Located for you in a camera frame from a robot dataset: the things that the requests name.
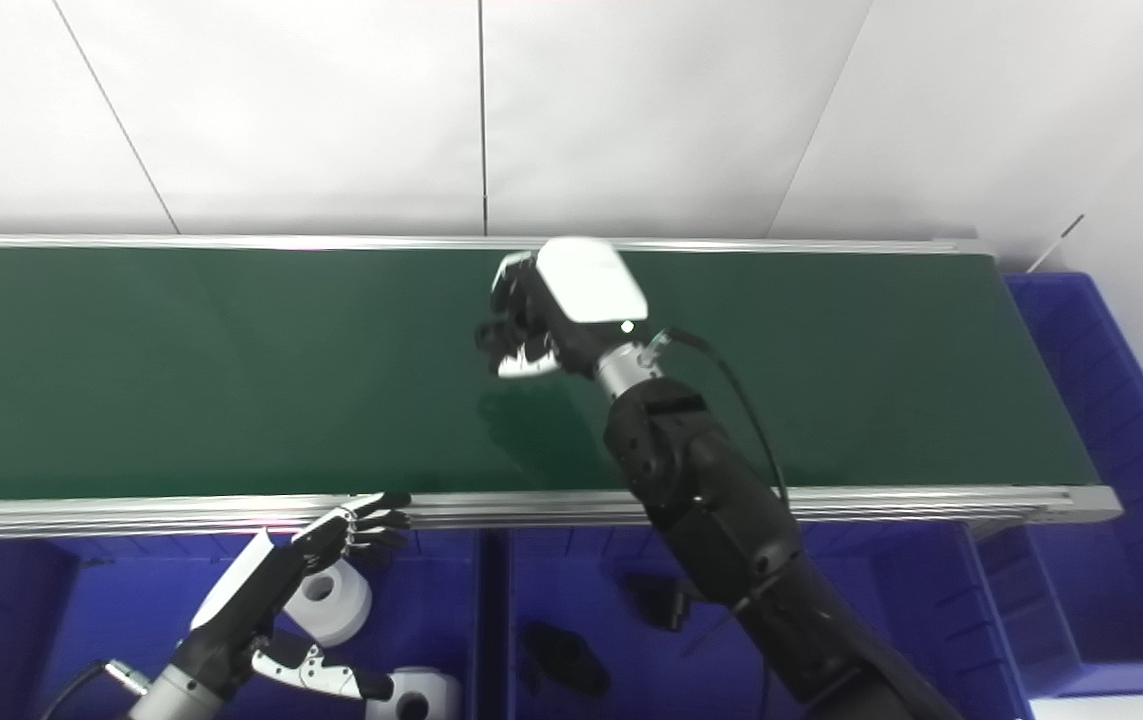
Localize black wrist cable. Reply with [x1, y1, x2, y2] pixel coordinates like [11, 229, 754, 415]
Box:
[646, 328, 790, 501]
[41, 658, 152, 720]

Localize green conveyor belt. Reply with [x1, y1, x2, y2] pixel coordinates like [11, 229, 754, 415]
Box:
[0, 235, 1122, 541]
[0, 247, 1098, 501]

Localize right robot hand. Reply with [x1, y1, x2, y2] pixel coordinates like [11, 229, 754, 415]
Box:
[476, 238, 650, 381]

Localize white cylindrical part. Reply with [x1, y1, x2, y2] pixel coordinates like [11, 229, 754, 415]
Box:
[283, 560, 372, 647]
[363, 667, 462, 720]

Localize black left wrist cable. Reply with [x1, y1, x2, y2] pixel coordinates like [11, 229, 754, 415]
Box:
[41, 658, 152, 720]

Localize black flanged part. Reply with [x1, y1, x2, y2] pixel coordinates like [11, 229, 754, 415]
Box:
[626, 572, 692, 633]
[521, 622, 612, 698]
[476, 318, 532, 363]

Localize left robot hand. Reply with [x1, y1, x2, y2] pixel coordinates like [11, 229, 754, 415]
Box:
[176, 492, 412, 701]

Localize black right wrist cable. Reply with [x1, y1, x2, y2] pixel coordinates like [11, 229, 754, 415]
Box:
[646, 328, 790, 501]

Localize blue plastic bin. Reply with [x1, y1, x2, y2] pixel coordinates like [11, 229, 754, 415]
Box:
[971, 272, 1143, 698]
[0, 530, 492, 720]
[481, 520, 1032, 720]

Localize thin dark rod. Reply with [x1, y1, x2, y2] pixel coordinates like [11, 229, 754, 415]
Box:
[1026, 213, 1087, 273]

